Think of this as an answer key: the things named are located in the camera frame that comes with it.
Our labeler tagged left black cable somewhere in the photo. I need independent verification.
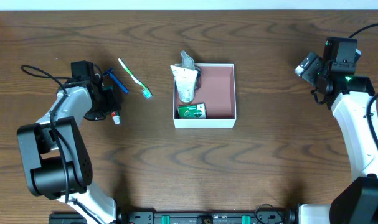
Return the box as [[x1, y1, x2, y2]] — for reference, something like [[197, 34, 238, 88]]
[[20, 64, 102, 224]]

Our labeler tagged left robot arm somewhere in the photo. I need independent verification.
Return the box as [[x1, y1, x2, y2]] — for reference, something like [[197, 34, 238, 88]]
[[17, 60, 128, 223]]

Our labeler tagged white cardboard box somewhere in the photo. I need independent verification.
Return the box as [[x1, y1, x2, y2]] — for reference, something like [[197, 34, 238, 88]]
[[172, 63, 237, 129]]

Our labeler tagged green soap bar box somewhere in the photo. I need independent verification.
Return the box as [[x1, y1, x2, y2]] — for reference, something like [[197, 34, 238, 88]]
[[177, 103, 206, 119]]

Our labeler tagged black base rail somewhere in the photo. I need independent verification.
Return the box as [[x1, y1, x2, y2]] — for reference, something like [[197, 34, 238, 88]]
[[114, 208, 298, 224]]

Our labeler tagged green white toothbrush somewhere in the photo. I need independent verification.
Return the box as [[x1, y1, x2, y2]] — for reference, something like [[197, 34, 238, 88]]
[[118, 58, 153, 99]]

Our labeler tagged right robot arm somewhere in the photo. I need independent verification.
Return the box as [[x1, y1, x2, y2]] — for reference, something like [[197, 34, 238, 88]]
[[295, 37, 378, 223]]

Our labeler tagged Colgate toothpaste tube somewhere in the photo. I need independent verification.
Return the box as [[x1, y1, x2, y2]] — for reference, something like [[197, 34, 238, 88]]
[[103, 85, 121, 125]]

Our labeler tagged clear pump soap bottle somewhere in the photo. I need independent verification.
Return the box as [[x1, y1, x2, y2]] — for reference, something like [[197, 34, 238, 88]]
[[180, 50, 201, 90]]

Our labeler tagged blue disposable razor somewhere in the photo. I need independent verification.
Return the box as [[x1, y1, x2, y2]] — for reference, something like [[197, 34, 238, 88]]
[[103, 68, 129, 94]]

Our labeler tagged white lotion tube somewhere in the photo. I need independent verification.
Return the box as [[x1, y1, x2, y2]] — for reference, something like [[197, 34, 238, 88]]
[[171, 65, 198, 103]]

